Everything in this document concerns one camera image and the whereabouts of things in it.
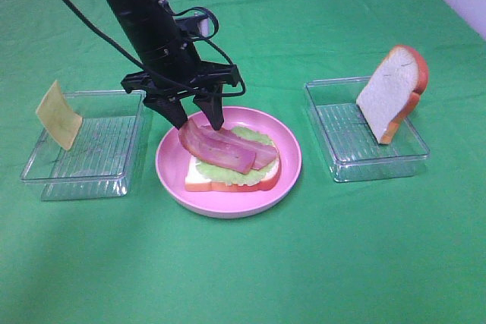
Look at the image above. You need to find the bacon strip toy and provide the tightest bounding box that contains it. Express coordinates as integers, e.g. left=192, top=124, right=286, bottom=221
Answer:
left=178, top=119, right=256, bottom=175
left=199, top=125, right=279, bottom=170

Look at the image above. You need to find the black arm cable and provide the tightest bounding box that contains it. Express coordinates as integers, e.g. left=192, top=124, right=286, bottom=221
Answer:
left=33, top=0, right=247, bottom=97

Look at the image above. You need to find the yellow cheese slice toy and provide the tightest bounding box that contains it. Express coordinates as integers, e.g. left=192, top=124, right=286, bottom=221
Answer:
left=36, top=80, right=83, bottom=151

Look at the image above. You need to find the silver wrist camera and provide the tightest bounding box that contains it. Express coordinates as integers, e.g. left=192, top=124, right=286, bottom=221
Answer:
left=175, top=14, right=214, bottom=41

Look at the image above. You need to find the bread slice toy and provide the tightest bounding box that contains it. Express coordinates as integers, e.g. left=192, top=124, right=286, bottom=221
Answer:
left=356, top=45, right=429, bottom=145
left=185, top=156, right=281, bottom=193

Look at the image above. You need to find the pink round plate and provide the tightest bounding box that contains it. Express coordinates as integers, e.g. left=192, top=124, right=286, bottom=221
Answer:
left=155, top=106, right=302, bottom=219

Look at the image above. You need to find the leaning bread slice toy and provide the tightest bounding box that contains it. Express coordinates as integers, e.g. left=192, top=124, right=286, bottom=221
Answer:
left=356, top=45, right=429, bottom=145

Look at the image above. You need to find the green lettuce leaf toy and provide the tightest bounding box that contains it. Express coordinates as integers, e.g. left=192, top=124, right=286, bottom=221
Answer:
left=185, top=126, right=281, bottom=192

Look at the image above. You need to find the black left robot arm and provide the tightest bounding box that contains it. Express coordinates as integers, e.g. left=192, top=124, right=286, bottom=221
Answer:
left=62, top=0, right=246, bottom=131

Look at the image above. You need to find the clear right bread tray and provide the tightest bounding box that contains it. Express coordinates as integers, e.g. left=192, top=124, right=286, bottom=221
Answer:
left=304, top=76, right=430, bottom=182

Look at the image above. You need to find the green tablecloth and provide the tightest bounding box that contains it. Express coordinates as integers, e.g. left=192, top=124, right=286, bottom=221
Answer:
left=1, top=0, right=485, bottom=323

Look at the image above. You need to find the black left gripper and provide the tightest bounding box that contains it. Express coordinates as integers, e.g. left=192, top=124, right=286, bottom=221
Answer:
left=121, top=60, right=240, bottom=131

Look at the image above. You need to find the clear left ingredient tray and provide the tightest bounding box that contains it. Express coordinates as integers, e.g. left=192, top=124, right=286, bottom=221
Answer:
left=21, top=90, right=144, bottom=201

